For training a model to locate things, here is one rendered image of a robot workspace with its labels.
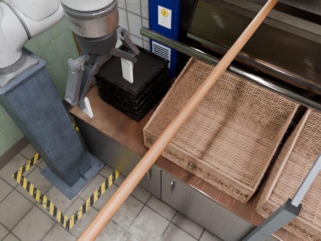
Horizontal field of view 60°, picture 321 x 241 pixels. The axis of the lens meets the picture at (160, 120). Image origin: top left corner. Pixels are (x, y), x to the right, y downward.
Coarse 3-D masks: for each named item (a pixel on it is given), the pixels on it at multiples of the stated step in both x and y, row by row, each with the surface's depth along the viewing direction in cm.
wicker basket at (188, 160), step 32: (192, 64) 145; (224, 96) 145; (256, 96) 135; (160, 128) 145; (192, 128) 146; (224, 128) 146; (256, 128) 144; (192, 160) 123; (224, 160) 135; (256, 160) 135
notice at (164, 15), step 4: (160, 8) 133; (164, 8) 132; (160, 12) 135; (164, 12) 134; (168, 12) 132; (160, 16) 137; (164, 16) 135; (168, 16) 134; (160, 20) 139; (164, 20) 137; (168, 20) 136; (160, 24) 141; (164, 24) 139; (168, 24) 138
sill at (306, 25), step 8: (224, 0) 115; (232, 0) 113; (240, 0) 111; (248, 0) 109; (256, 0) 109; (264, 0) 109; (248, 8) 111; (256, 8) 110; (272, 8) 106; (280, 8) 106; (288, 8) 106; (296, 8) 106; (272, 16) 108; (280, 16) 106; (288, 16) 105; (296, 16) 103; (304, 16) 103; (312, 16) 103; (320, 16) 103; (296, 24) 105; (304, 24) 103; (312, 24) 102; (320, 24) 101; (312, 32) 104; (320, 32) 102
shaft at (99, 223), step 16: (272, 0) 104; (256, 16) 99; (240, 48) 91; (224, 64) 85; (208, 80) 81; (192, 96) 79; (192, 112) 77; (176, 128) 73; (160, 144) 70; (144, 160) 67; (128, 176) 65; (128, 192) 63; (112, 208) 61; (96, 224) 59; (80, 240) 57
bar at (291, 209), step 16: (144, 32) 100; (176, 48) 96; (192, 48) 94; (208, 64) 93; (256, 80) 86; (288, 96) 83; (304, 96) 82; (320, 112) 81; (320, 160) 83; (304, 192) 85; (288, 208) 85; (272, 224) 98; (256, 240) 117
